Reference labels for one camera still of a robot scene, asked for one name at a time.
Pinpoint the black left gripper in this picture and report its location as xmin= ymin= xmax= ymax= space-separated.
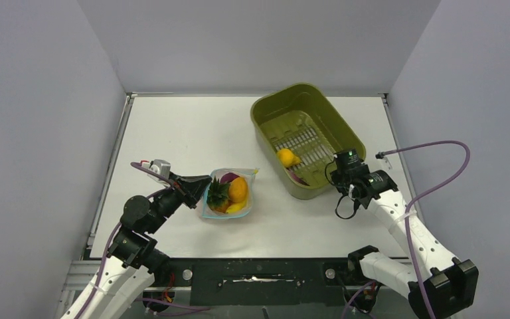
xmin=146 ymin=171 xmax=213 ymax=233

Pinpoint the purple red onion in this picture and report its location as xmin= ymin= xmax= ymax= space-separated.
xmin=219 ymin=172 xmax=239 ymax=184

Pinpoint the orange toy pineapple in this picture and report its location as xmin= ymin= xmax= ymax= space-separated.
xmin=207 ymin=177 xmax=231 ymax=213

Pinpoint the clear zip top bag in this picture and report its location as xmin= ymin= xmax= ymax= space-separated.
xmin=201 ymin=168 xmax=258 ymax=219

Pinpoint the small orange toy fruit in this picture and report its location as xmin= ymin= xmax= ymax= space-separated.
xmin=228 ymin=177 xmax=248 ymax=203

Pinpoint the yellow toy pear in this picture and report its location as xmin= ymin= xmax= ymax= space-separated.
xmin=277 ymin=148 xmax=301 ymax=168

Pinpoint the small purple toy food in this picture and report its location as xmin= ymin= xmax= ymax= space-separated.
xmin=287 ymin=169 xmax=309 ymax=186

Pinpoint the olive green plastic basket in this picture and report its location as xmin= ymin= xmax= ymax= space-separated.
xmin=250 ymin=83 xmax=367 ymax=200

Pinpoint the yellow toy banana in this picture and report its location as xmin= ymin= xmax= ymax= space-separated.
xmin=225 ymin=201 xmax=247 ymax=215

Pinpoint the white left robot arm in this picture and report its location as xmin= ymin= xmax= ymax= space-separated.
xmin=63 ymin=173 xmax=212 ymax=318

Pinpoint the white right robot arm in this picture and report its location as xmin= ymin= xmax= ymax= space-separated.
xmin=326 ymin=149 xmax=479 ymax=318

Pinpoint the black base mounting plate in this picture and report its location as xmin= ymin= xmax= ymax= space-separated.
xmin=142 ymin=257 xmax=366 ymax=306

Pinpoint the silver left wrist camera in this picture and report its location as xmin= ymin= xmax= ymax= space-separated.
xmin=140 ymin=159 xmax=171 ymax=184

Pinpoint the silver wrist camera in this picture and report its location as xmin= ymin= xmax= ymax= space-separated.
xmin=375 ymin=152 xmax=393 ymax=171
xmin=140 ymin=159 xmax=171 ymax=184

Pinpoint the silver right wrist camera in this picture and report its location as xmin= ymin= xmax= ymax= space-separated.
xmin=375 ymin=152 xmax=393 ymax=171

